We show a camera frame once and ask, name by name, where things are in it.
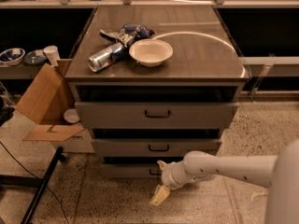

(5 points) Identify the grey top drawer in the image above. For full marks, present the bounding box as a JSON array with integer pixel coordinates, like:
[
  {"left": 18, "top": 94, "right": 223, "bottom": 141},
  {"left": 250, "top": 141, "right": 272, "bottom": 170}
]
[{"left": 75, "top": 102, "right": 238, "bottom": 129}]

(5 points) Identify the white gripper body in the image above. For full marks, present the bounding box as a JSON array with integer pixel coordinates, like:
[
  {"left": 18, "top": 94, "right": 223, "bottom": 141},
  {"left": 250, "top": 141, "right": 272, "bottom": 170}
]
[{"left": 161, "top": 161, "right": 215, "bottom": 190}]

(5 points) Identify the grey drawer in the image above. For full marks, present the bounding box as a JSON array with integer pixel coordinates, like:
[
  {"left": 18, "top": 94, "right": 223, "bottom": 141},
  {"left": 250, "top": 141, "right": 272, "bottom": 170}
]
[
  {"left": 75, "top": 102, "right": 238, "bottom": 129},
  {"left": 92, "top": 139, "right": 222, "bottom": 157},
  {"left": 101, "top": 164, "right": 162, "bottom": 179}
]

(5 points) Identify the white paper cup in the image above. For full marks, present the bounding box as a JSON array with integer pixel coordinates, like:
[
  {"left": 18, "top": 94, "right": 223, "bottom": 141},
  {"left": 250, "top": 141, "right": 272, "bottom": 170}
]
[{"left": 43, "top": 45, "right": 60, "bottom": 66}]

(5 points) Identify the grey bottom drawer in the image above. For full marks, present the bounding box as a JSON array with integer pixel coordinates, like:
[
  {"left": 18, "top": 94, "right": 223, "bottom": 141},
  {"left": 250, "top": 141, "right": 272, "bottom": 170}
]
[{"left": 101, "top": 164, "right": 162, "bottom": 179}]

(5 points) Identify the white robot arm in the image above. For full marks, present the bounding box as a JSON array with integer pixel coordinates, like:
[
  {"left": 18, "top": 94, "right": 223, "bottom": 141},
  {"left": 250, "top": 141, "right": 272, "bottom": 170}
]
[{"left": 150, "top": 140, "right": 299, "bottom": 224}]

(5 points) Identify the white bowl in box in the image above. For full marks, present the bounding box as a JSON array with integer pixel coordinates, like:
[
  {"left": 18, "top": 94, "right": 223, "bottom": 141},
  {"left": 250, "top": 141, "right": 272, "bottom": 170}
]
[{"left": 64, "top": 108, "right": 79, "bottom": 124}]

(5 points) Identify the grey drawer cabinet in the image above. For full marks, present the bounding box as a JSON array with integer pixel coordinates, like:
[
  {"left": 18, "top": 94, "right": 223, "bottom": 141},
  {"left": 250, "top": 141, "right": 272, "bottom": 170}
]
[{"left": 66, "top": 5, "right": 249, "bottom": 167}]

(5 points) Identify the blue patterned bowl left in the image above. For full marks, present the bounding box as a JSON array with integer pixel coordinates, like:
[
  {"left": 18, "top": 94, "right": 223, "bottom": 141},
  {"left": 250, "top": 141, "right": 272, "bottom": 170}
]
[{"left": 0, "top": 48, "right": 25, "bottom": 66}]

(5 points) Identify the black floor cable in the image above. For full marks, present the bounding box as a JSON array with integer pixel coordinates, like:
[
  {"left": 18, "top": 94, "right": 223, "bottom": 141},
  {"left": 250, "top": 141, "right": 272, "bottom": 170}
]
[{"left": 0, "top": 140, "right": 71, "bottom": 224}]

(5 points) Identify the grey middle drawer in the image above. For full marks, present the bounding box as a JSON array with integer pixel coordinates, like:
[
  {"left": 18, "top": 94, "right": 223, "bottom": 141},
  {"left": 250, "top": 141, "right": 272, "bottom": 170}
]
[{"left": 92, "top": 139, "right": 222, "bottom": 157}]

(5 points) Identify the brown cardboard box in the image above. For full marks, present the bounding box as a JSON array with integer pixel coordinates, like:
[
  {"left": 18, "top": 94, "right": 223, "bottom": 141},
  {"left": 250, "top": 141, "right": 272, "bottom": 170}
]
[{"left": 16, "top": 63, "right": 93, "bottom": 153}]

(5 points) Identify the white paper bowl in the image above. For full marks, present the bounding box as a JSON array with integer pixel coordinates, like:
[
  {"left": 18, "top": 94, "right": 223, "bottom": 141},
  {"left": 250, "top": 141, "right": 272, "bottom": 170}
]
[{"left": 129, "top": 39, "right": 173, "bottom": 67}]

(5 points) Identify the black metal stand leg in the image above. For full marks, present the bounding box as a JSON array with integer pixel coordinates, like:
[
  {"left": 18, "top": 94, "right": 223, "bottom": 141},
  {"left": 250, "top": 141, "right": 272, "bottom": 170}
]
[{"left": 0, "top": 147, "right": 65, "bottom": 224}]

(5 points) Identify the dark blue bowl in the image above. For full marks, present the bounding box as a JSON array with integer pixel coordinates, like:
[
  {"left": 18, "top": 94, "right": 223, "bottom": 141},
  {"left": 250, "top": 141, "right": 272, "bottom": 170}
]
[{"left": 23, "top": 49, "right": 47, "bottom": 66}]

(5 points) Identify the silver blue drink can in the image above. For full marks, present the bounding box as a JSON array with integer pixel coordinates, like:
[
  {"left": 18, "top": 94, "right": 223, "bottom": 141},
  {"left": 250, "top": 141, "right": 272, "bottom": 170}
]
[{"left": 88, "top": 42, "right": 125, "bottom": 73}]

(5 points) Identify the blue crumpled chip bag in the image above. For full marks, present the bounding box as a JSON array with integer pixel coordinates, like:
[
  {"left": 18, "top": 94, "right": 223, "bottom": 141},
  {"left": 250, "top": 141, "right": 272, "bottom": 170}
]
[{"left": 99, "top": 23, "right": 155, "bottom": 48}]

